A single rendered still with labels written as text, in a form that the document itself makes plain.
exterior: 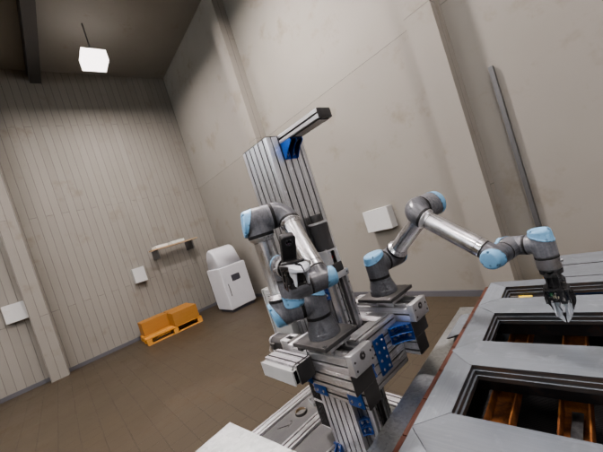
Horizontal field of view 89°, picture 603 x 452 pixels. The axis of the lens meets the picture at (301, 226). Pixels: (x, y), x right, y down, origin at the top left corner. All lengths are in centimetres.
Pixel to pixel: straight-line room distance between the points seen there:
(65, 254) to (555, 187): 854
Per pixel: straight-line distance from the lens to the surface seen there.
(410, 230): 166
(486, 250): 131
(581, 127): 379
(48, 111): 938
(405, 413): 153
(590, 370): 136
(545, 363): 139
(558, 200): 388
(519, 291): 206
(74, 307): 841
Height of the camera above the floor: 158
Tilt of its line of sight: 1 degrees down
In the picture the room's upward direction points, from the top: 18 degrees counter-clockwise
